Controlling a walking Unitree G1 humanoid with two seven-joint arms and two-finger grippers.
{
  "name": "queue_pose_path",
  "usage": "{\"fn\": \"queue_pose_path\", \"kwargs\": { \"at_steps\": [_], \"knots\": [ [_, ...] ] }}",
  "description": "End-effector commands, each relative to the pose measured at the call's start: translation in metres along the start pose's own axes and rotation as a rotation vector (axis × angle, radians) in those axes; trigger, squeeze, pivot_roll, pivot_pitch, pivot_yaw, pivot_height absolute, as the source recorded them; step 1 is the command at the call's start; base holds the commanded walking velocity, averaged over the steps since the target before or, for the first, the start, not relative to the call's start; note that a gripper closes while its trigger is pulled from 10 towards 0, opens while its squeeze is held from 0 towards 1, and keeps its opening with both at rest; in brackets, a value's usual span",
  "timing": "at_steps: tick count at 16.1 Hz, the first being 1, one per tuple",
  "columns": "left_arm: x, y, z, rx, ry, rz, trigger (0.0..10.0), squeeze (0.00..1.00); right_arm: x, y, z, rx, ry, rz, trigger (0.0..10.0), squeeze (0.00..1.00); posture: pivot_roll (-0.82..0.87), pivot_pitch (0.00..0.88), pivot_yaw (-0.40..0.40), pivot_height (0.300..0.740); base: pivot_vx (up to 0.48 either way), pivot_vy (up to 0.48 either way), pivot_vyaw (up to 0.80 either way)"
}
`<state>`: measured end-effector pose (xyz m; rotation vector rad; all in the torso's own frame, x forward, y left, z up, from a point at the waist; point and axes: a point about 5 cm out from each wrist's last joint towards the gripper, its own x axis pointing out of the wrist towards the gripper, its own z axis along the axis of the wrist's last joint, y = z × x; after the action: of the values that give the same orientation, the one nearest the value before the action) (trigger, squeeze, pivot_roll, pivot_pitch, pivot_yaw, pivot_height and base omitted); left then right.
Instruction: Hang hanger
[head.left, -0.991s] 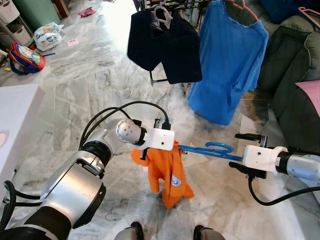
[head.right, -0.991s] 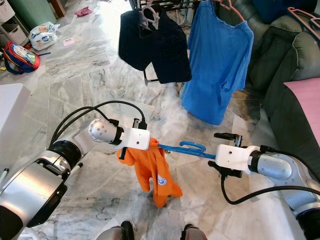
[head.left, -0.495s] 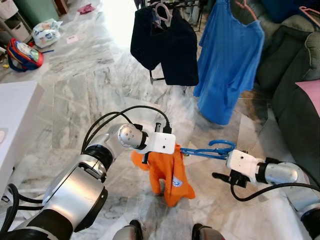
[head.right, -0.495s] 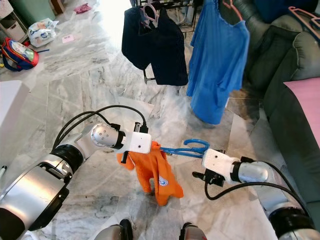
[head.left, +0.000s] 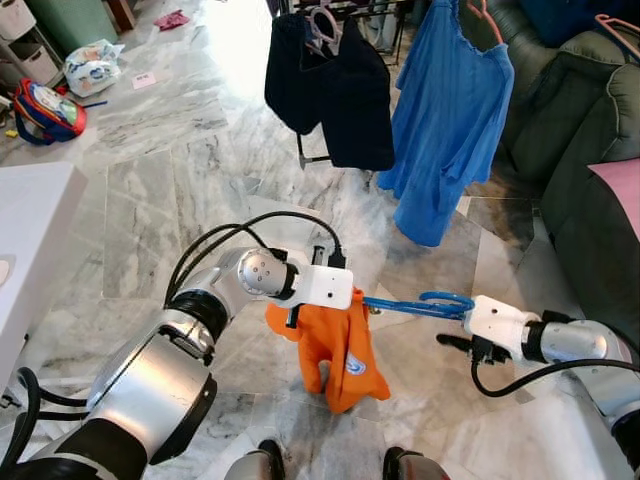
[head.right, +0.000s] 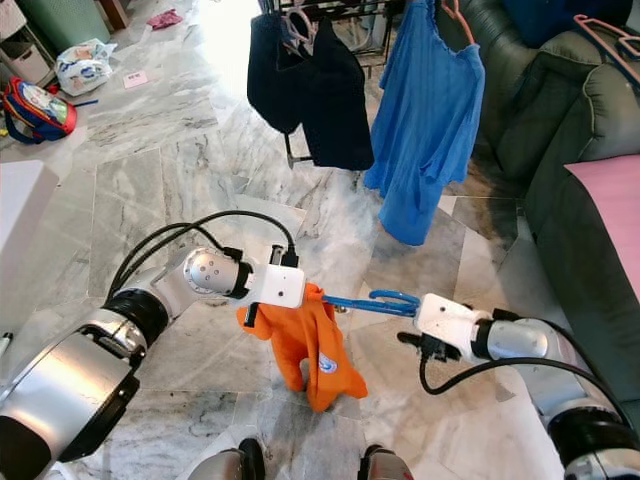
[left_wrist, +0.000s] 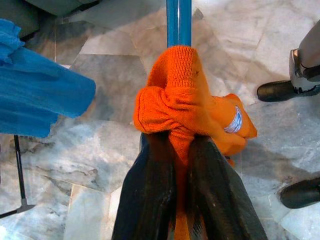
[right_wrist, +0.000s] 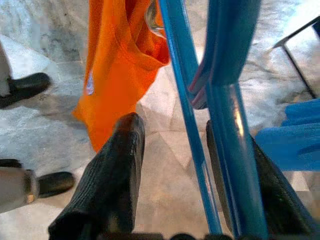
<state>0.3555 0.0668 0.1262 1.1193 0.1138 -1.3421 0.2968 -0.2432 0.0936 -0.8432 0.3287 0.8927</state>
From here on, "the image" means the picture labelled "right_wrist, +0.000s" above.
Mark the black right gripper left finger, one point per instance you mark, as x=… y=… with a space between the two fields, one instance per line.
x=107 y=180

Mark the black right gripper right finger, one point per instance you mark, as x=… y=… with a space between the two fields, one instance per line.
x=277 y=200

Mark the orange shirt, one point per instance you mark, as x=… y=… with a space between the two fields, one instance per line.
x=112 y=62

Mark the blue plastic hanger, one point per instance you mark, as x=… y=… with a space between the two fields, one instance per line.
x=232 y=50

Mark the blue t-shirt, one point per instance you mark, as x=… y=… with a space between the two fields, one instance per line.
x=295 y=140

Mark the black metal drying rack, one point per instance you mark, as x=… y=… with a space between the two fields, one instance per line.
x=300 y=72

